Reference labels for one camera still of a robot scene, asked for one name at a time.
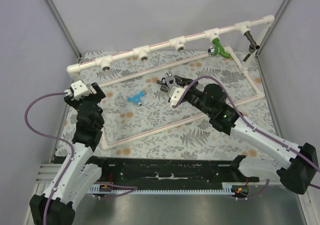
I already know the chrome metal faucet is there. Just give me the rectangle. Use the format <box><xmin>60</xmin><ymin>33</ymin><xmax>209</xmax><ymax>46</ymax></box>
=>
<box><xmin>161</xmin><ymin>71</ymin><xmax>176</xmax><ymax>90</ymax></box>

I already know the green plastic faucet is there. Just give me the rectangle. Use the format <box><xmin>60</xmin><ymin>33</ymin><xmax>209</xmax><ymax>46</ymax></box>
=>
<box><xmin>207</xmin><ymin>37</ymin><xmax>231</xmax><ymax>59</ymax></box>

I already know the white PVC pipe frame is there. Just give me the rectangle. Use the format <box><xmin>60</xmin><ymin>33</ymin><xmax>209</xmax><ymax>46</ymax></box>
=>
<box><xmin>66</xmin><ymin>15</ymin><xmax>275</xmax><ymax>151</ymax></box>

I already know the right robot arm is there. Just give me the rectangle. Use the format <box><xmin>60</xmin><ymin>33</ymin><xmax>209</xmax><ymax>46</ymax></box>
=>
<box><xmin>162</xmin><ymin>75</ymin><xmax>320</xmax><ymax>195</ymax></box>

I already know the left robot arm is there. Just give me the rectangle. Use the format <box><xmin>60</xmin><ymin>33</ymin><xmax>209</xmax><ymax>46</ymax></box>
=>
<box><xmin>29</xmin><ymin>80</ymin><xmax>106</xmax><ymax>225</ymax></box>

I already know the blue plastic faucet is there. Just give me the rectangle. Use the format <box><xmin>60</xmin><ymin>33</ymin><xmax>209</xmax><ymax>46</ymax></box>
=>
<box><xmin>127</xmin><ymin>90</ymin><xmax>146</xmax><ymax>106</ymax></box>

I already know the dark bronze long faucet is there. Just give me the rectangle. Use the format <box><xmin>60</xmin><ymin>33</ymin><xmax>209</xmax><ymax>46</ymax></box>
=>
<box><xmin>156</xmin><ymin>80</ymin><xmax>169</xmax><ymax>93</ymax></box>

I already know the floral patterned table mat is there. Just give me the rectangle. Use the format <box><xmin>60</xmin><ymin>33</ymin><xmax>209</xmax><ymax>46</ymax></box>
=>
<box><xmin>95</xmin><ymin>56</ymin><xmax>275</xmax><ymax>160</ymax></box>

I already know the dark bronze installed faucet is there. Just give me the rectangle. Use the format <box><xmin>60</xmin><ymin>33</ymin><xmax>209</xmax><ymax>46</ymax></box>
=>
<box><xmin>242</xmin><ymin>30</ymin><xmax>260</xmax><ymax>62</ymax></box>

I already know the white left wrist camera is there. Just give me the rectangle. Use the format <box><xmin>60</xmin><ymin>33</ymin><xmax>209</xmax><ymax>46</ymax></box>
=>
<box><xmin>64</xmin><ymin>80</ymin><xmax>92</xmax><ymax>100</ymax></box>

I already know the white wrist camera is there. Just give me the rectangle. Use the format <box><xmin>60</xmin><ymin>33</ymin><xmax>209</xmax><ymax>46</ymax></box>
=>
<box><xmin>168</xmin><ymin>86</ymin><xmax>186</xmax><ymax>108</ymax></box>
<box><xmin>64</xmin><ymin>80</ymin><xmax>92</xmax><ymax>100</ymax></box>

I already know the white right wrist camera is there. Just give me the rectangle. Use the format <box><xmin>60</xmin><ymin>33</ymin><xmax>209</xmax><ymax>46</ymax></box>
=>
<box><xmin>168</xmin><ymin>86</ymin><xmax>186</xmax><ymax>108</ymax></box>

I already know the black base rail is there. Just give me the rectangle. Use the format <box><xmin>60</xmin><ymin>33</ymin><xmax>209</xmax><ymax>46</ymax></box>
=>
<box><xmin>87</xmin><ymin>155</ymin><xmax>260</xmax><ymax>190</ymax></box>

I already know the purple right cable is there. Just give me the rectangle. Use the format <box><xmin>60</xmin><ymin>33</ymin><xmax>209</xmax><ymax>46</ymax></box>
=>
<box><xmin>172</xmin><ymin>76</ymin><xmax>320</xmax><ymax>200</ymax></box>

